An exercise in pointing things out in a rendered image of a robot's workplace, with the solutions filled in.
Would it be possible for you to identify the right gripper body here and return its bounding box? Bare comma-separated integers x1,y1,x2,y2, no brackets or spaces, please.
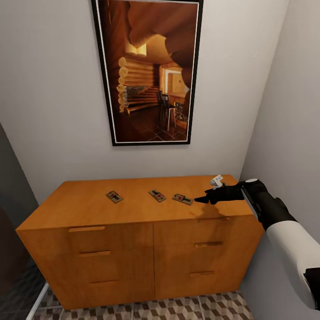
207,186,233,205

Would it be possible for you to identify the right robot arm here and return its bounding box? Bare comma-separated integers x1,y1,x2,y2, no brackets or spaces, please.
194,175,320,311

